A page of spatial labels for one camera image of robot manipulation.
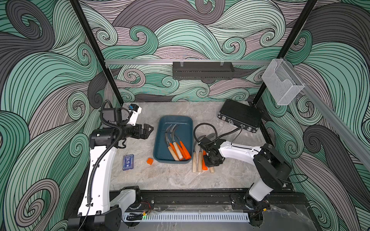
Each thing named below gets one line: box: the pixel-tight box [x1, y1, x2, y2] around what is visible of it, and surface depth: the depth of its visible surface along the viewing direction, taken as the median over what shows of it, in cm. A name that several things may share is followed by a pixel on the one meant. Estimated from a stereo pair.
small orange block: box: [146, 157, 154, 166], surface depth 88 cm
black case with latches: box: [217, 99, 264, 133], surface depth 106 cm
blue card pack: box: [122, 154, 134, 171], surface depth 87 cm
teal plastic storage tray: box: [152, 115, 194, 165], surface depth 95 cm
